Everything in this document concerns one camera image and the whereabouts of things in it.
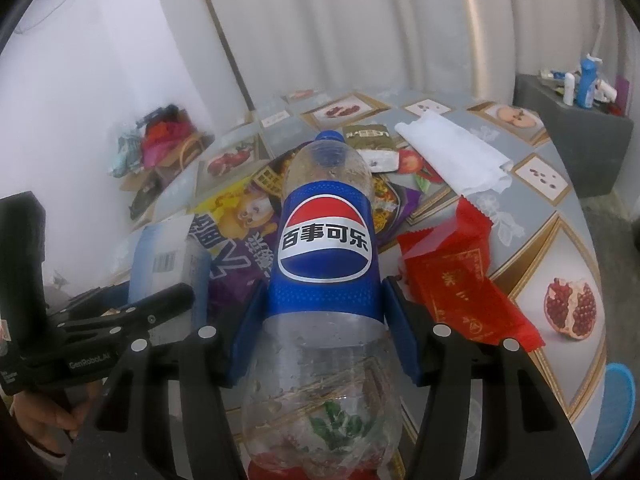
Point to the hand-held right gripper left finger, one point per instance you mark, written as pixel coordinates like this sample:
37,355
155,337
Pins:
247,330

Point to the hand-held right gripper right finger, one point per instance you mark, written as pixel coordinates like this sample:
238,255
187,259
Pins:
400,330

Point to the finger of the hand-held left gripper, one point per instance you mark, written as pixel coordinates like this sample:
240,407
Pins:
97,296
160,302

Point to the clear plastic cola bottle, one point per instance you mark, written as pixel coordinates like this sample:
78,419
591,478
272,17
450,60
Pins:
325,245

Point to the blue plastic basin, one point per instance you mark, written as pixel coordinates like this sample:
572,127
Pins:
615,410

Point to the person's left hand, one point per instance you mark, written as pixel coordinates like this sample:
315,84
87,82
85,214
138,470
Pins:
45,415

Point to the white cardboard box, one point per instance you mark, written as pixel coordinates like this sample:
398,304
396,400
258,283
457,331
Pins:
160,255

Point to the red foil wrapper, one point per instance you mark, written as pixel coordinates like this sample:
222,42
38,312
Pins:
460,280

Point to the purple yellow snack bag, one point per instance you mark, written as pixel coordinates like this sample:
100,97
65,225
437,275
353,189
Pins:
235,240

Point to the white plastic bag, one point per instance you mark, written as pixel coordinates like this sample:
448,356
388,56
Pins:
450,150

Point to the dark green packet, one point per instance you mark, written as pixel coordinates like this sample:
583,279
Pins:
367,135

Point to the grey cabinet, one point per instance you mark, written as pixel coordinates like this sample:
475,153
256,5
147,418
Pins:
565,145

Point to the wooden pole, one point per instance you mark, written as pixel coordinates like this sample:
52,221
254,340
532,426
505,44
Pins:
222,35

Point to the small white bottle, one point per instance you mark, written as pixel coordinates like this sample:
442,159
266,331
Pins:
569,90

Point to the blue pump bottle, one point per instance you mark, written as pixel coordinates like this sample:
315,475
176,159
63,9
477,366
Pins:
586,85

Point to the grey curtain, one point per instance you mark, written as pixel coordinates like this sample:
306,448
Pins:
350,25

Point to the purple box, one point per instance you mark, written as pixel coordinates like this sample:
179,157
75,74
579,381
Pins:
623,95

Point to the pile of bags by wall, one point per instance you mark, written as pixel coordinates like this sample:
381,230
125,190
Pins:
160,135

